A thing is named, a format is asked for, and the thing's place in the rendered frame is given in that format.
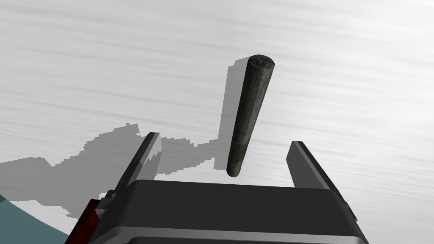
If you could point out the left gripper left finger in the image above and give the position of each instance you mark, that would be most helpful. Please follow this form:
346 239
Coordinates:
144 159

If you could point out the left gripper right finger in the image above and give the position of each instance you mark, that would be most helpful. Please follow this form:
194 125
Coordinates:
305 169

